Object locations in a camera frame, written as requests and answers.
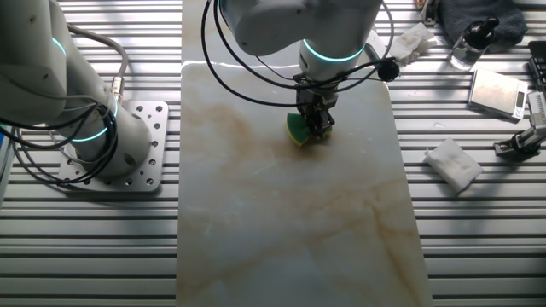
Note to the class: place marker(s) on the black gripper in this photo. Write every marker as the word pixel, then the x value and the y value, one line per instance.
pixel 317 100

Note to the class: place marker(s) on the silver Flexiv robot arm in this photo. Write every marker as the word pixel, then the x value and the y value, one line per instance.
pixel 277 21

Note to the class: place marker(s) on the clear spray bottle black head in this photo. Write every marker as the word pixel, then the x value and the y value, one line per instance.
pixel 481 33

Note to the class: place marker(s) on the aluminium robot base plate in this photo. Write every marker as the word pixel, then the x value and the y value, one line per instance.
pixel 155 128

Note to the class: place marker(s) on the marble pattern tile slab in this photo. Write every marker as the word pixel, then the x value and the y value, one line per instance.
pixel 256 234

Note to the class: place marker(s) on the black metal clamp tool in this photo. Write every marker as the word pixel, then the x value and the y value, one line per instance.
pixel 536 106

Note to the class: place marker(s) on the green and yellow sponge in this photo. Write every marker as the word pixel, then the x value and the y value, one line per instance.
pixel 296 130

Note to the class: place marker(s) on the dark gray towel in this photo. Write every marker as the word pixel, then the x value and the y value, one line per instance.
pixel 503 21

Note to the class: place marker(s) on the silver digital scale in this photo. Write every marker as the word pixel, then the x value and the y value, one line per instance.
pixel 495 91

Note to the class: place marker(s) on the folded white gauze pad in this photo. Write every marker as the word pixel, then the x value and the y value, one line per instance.
pixel 454 164

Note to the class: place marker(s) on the crumpled white tissue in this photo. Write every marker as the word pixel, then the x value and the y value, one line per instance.
pixel 411 42

